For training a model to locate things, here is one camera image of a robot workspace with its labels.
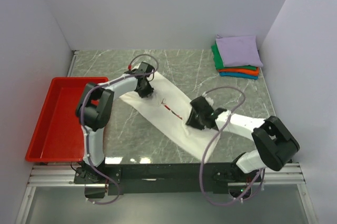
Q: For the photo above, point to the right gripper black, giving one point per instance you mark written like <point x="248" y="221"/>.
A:
<point x="191" y="122"/>

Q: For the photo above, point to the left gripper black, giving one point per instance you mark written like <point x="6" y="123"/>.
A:
<point x="148" y="91"/>

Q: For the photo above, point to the white printed t-shirt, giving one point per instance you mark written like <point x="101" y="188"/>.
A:
<point x="168" y="109"/>

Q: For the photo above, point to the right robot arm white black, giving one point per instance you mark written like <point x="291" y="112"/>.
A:
<point x="275" y="145"/>

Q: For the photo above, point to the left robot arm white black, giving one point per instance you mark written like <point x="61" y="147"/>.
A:
<point x="95" y="106"/>

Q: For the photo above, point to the folded green t-shirt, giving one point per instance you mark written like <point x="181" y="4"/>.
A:
<point x="219" y="63"/>

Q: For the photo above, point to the folded teal t-shirt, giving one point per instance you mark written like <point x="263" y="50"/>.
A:
<point x="238" y="75"/>

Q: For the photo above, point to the folded orange t-shirt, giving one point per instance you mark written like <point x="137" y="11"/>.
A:
<point x="253" y="71"/>

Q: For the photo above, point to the folded lilac t-shirt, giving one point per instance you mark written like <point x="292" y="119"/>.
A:
<point x="238" y="51"/>

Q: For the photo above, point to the red plastic bin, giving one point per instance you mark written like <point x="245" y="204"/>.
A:
<point x="58" y="136"/>

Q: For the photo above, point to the black base beam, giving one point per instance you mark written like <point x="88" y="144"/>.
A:
<point x="122" y="179"/>

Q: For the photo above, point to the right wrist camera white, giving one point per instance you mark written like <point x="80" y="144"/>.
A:
<point x="208" y="99"/>

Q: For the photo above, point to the aluminium frame rail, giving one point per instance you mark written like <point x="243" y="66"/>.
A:
<point x="63" y="176"/>

